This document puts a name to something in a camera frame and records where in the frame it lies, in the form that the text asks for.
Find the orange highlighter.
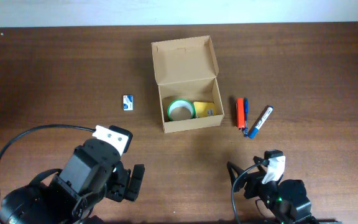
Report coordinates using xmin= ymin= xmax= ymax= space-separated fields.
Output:
xmin=236 ymin=98 xmax=246 ymax=129

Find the yellow sticky note pad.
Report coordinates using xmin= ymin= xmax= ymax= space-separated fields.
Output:
xmin=193 ymin=101 xmax=216 ymax=118

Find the brown cardboard box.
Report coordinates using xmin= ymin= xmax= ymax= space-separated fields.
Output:
xmin=151 ymin=35 xmax=224 ymax=133

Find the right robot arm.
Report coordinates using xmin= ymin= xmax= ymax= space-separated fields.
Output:
xmin=227 ymin=156 xmax=337 ymax=224

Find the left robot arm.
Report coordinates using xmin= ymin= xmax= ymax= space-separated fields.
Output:
xmin=0 ymin=139 xmax=145 ymax=223

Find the blue ballpoint pen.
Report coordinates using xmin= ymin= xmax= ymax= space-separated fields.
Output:
xmin=242 ymin=98 xmax=249 ymax=138

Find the blue whiteboard marker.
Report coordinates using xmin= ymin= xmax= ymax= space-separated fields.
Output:
xmin=248 ymin=106 xmax=273 ymax=139

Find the small blue white card box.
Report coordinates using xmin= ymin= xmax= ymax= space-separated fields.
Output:
xmin=122 ymin=95 xmax=134 ymax=111

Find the green tape roll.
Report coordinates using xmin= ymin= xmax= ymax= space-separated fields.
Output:
xmin=167 ymin=99 xmax=195 ymax=121

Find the right black cable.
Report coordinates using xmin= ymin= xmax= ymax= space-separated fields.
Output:
xmin=231 ymin=159 xmax=270 ymax=224

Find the black cable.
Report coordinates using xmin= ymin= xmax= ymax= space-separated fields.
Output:
xmin=0 ymin=124 xmax=98 ymax=224
xmin=231 ymin=159 xmax=270 ymax=224

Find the left black cable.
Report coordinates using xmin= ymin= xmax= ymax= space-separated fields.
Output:
xmin=0 ymin=124 xmax=98 ymax=224

